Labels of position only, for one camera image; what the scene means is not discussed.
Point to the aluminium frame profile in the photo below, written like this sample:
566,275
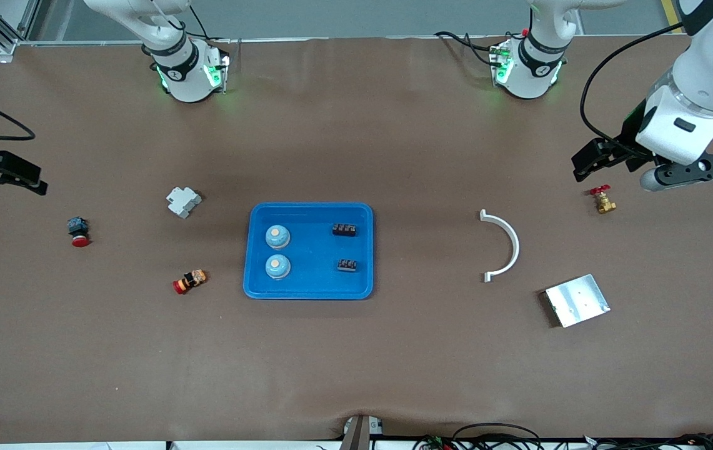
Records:
9,47

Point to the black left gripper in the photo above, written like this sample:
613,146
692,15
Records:
620,149

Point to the blue plastic tray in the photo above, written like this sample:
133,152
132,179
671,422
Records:
312,278

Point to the red orange button switch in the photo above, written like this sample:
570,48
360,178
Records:
190,281

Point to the silver metal plate module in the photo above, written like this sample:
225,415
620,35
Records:
578,301

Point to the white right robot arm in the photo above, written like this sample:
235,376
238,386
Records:
186,81

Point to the white curved bracket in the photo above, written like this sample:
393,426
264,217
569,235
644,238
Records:
514,244

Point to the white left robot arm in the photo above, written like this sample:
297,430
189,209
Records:
706,75

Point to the light blue bell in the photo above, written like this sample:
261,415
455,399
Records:
277,267
277,236

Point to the dark brown capacitor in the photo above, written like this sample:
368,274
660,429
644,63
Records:
347,265
344,230

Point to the red push button switch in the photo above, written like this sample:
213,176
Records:
79,232

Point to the grey white rail terminal block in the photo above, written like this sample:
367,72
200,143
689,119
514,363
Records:
182,201

